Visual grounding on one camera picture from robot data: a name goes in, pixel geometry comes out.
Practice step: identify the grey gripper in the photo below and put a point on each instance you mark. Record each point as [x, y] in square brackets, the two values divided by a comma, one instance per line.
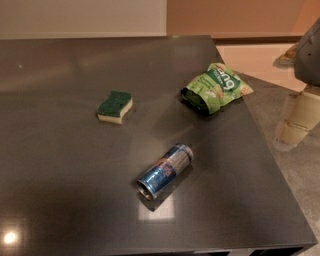
[308, 60]

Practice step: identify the blue silver redbull can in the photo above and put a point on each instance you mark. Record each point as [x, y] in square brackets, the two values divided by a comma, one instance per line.
[164, 171]

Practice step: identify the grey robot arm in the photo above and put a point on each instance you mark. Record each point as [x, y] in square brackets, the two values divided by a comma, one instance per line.
[307, 57]

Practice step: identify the green snack bag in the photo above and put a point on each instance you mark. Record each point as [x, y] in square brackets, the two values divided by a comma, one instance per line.
[218, 86]

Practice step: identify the green yellow sponge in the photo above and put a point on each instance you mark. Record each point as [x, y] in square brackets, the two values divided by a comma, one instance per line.
[115, 107]

